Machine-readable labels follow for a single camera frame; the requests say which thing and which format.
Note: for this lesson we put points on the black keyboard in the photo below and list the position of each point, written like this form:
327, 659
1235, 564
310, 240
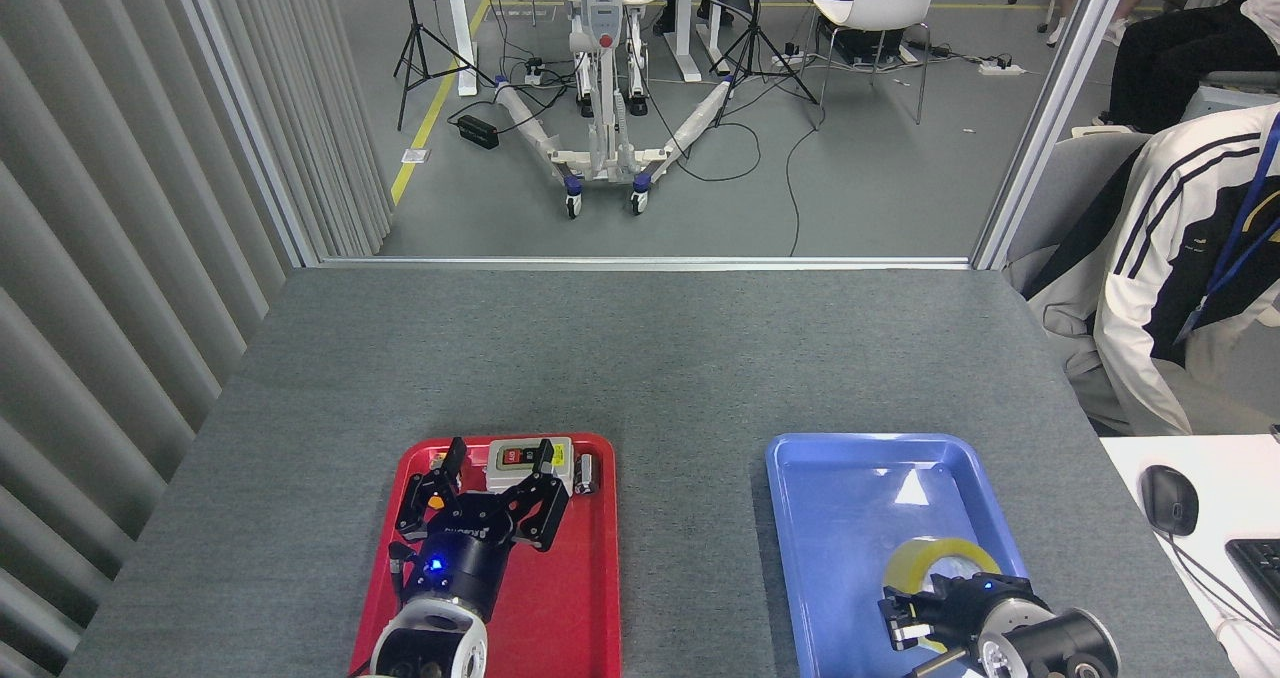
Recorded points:
1260, 573

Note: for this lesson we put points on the black tripod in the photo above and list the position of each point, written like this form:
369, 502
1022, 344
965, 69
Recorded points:
755, 28
412, 28

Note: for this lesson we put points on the yellow tape roll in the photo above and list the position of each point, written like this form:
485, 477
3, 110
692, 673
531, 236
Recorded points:
915, 555

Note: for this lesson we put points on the blue plastic tray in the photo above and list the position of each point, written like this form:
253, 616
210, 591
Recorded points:
830, 558

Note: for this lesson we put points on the white floor plate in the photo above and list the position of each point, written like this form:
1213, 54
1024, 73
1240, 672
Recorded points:
415, 155

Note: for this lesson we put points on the person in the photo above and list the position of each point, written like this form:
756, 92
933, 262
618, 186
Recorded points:
1170, 53
1140, 278

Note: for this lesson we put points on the silver frame rail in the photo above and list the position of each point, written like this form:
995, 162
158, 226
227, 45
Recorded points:
640, 262

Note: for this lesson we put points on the silver post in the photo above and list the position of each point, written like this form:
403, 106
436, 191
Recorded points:
1050, 108

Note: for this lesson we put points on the white switch box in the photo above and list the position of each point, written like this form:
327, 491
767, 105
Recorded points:
515, 456

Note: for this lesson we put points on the red plastic tray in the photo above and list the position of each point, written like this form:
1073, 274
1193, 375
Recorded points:
590, 608

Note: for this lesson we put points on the yellow push button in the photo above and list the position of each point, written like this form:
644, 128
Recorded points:
434, 503

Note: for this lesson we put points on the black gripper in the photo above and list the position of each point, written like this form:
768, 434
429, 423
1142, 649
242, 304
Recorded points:
455, 558
975, 608

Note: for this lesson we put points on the grey chair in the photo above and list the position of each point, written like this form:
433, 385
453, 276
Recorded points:
1070, 188

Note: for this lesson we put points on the white power strip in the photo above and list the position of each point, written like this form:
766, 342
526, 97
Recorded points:
1002, 69

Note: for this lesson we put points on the white desk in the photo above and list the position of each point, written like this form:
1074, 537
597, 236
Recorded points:
1230, 478

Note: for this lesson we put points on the black computer mouse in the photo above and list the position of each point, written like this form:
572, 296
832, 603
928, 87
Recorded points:
1170, 498

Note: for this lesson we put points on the small silver black cylinder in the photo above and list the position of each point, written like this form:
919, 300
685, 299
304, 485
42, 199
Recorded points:
586, 474

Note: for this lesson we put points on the black power adapter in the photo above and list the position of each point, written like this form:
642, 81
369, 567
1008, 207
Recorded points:
478, 131

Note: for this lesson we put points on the white stand on wheels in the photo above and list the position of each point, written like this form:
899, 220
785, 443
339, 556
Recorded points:
605, 148

